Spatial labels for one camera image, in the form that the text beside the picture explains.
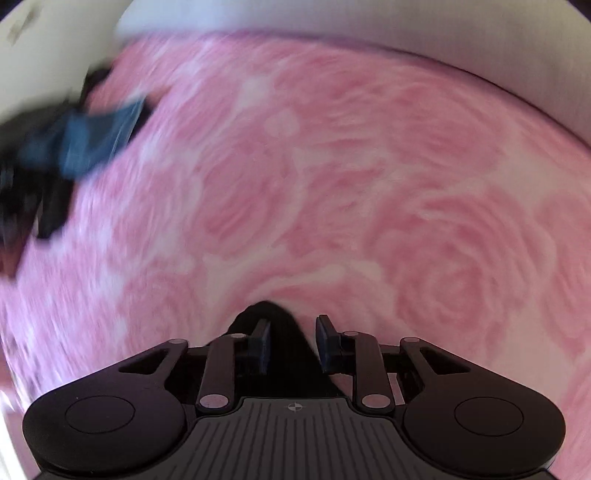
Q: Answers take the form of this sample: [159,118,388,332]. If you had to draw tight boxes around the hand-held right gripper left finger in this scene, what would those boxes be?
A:
[105,318,271,415]

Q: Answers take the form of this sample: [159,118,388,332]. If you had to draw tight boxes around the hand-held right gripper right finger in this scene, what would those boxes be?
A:
[315,315,472,412]

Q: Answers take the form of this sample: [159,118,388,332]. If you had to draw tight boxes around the black pants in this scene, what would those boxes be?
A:
[225,300,348,398]

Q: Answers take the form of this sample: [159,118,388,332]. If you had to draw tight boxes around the pink floral blanket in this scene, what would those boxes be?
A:
[0,28,591,480]

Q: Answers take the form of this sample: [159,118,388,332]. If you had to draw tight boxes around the black garment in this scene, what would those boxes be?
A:
[32,171,75,241]

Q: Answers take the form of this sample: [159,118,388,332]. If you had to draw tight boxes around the blue jeans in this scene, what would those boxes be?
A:
[21,99,146,178]

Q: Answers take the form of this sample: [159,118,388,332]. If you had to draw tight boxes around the dark brown garment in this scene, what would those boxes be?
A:
[78,65,114,109]

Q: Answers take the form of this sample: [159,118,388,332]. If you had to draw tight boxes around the white striped quilt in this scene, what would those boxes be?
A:
[115,0,591,151]

